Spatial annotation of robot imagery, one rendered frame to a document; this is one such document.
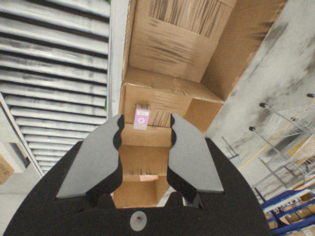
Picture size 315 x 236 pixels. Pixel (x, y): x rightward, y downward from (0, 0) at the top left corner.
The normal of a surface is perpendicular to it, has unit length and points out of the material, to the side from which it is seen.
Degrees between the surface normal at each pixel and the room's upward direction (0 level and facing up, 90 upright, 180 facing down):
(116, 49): 0
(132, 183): 89
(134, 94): 1
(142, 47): 2
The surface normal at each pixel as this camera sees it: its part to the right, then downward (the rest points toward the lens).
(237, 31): -0.95, -0.12
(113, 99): 0.15, 0.59
